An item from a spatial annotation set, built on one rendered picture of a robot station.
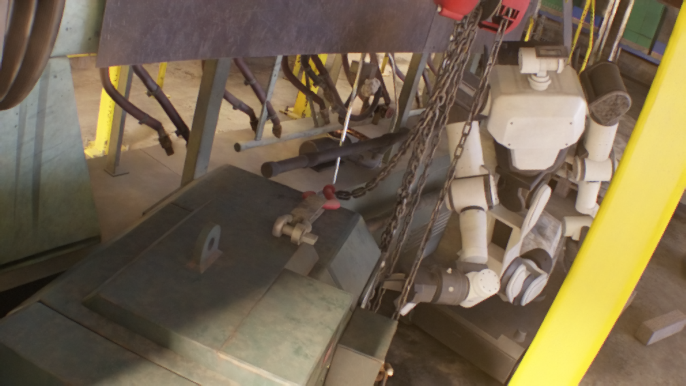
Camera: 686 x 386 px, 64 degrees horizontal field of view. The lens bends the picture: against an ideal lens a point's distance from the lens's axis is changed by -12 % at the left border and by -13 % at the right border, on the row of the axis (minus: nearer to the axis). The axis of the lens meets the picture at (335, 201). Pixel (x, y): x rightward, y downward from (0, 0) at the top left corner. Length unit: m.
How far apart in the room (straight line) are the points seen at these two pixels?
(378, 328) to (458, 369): 1.35
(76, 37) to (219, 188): 0.41
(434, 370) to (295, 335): 1.56
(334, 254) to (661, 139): 0.59
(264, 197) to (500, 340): 1.31
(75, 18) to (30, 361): 0.64
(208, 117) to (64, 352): 0.79
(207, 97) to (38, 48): 0.94
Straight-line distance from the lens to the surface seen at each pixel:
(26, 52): 0.52
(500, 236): 2.09
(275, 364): 0.78
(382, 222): 2.14
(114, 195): 1.65
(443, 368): 2.39
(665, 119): 0.87
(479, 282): 1.51
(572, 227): 2.08
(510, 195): 1.93
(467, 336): 2.35
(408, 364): 2.33
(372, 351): 1.03
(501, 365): 2.33
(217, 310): 0.84
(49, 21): 0.49
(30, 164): 1.23
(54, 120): 1.22
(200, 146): 1.45
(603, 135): 1.83
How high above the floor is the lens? 1.38
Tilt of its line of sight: 24 degrees down
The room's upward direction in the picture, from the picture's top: 17 degrees clockwise
